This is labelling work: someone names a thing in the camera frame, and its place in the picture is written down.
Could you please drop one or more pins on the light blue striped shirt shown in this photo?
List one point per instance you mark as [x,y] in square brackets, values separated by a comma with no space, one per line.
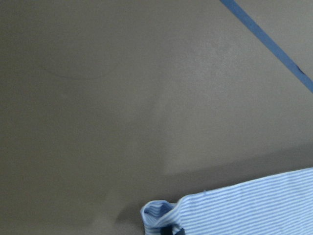
[280,204]

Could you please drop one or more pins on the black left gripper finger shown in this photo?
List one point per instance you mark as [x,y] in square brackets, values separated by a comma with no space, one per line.
[170,230]

